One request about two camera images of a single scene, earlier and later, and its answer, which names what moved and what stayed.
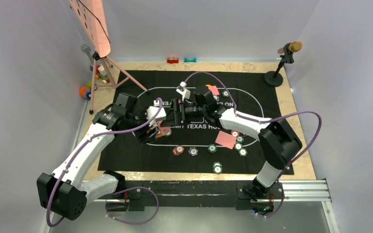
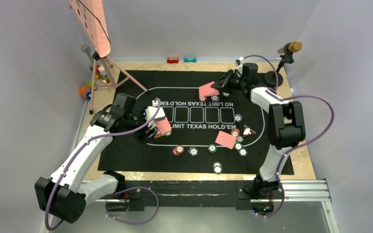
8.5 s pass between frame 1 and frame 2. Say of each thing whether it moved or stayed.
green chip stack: stayed
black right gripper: moved
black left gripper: stayed
